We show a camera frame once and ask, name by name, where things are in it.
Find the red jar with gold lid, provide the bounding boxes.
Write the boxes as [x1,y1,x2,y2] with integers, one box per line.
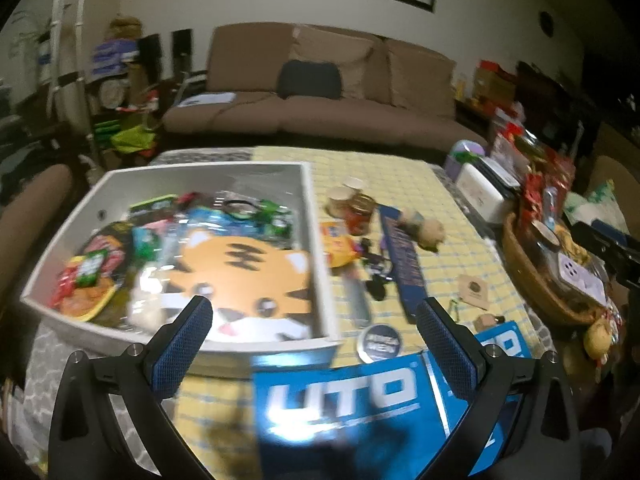
[345,192,376,236]

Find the brown chair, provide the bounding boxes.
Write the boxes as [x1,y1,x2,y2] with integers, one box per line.
[0,164,74,288]

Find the black cushion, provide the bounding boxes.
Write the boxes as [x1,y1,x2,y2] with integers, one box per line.
[277,60,341,100]

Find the white storage box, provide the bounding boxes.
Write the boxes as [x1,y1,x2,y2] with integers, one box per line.
[20,161,343,361]

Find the green bag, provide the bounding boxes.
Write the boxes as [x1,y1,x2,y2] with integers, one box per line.
[110,125,156,154]

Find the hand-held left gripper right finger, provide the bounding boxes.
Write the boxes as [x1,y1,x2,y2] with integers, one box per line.
[415,297,583,480]

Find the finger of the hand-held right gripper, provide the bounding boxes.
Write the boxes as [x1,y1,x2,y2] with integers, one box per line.
[570,221,640,287]

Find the yellow checkered cloth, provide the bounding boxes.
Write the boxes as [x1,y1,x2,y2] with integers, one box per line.
[115,146,551,480]

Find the red snack packet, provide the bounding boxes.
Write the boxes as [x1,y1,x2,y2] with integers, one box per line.
[50,222,132,321]

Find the beige pillow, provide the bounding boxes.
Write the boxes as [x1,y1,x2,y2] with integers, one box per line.
[287,27,376,94]

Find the purple striped bag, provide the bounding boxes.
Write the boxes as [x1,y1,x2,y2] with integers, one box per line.
[92,40,139,79]

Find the brown sofa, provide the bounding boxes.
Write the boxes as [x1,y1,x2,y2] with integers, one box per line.
[162,22,489,151]

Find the beige plush toy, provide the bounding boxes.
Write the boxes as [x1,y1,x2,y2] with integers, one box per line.
[402,207,446,251]

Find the white paper sheet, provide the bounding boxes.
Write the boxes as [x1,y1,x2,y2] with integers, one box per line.
[177,92,236,109]

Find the pile of red packages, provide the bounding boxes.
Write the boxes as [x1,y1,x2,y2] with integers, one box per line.
[492,119,576,222]

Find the blue wipes packet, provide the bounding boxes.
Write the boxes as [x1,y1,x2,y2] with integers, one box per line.
[187,205,236,231]

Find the tiger face pouch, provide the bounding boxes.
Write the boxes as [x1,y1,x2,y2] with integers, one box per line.
[162,232,316,343]

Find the round dark tin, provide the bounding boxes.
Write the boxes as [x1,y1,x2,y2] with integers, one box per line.
[359,325,404,364]

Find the white pole rack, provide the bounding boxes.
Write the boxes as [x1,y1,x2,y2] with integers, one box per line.
[47,0,96,142]

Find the blue printed box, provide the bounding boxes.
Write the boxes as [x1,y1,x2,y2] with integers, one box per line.
[250,354,451,480]
[422,322,534,480]

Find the white lidded container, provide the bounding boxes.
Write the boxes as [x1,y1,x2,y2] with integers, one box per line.
[457,162,521,224]

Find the clear plastic tube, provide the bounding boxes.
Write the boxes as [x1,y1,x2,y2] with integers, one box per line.
[345,270,374,326]

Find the small yellow plush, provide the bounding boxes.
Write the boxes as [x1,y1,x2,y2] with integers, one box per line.
[585,320,614,361]

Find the long dark blue box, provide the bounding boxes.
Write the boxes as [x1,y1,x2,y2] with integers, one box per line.
[377,205,426,324]

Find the black speaker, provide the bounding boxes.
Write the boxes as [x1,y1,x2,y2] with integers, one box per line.
[140,32,164,84]
[170,30,194,81]

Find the yellow snack packet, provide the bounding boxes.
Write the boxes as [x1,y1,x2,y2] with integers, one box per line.
[320,221,359,267]

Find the small wooden block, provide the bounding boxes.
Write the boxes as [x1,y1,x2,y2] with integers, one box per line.
[472,312,506,336]

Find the floral green pillow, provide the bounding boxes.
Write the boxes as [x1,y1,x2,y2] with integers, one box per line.
[565,180,631,234]

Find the white power socket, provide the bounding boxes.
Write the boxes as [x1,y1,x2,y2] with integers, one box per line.
[557,252,606,302]

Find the brown paper tag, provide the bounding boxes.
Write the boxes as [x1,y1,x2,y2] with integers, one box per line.
[457,275,494,309]

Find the wicker basket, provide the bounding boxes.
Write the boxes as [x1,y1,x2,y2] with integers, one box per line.
[502,212,609,326]

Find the purple container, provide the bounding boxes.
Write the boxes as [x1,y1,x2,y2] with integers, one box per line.
[445,140,489,181]

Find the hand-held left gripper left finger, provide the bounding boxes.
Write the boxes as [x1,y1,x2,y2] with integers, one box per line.
[47,295,216,480]

